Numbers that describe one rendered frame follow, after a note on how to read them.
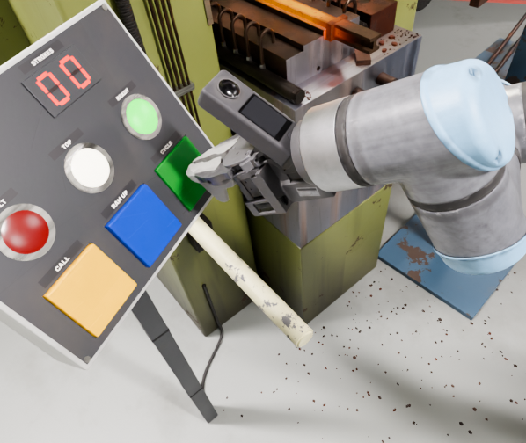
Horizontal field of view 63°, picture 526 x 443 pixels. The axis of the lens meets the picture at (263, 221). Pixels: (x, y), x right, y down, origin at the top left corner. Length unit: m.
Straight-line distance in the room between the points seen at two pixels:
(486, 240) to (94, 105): 0.44
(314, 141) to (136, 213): 0.24
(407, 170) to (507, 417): 1.25
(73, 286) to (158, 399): 1.08
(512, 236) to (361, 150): 0.17
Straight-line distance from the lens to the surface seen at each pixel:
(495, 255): 0.46
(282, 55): 0.88
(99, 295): 0.52
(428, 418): 1.50
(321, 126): 0.41
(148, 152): 0.57
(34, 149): 0.51
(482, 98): 0.37
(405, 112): 0.37
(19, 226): 0.49
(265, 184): 0.48
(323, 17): 0.94
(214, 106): 0.46
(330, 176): 0.41
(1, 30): 1.24
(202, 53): 0.92
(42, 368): 1.76
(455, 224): 0.43
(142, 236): 0.54
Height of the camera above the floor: 1.40
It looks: 50 degrees down
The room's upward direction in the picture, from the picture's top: 8 degrees counter-clockwise
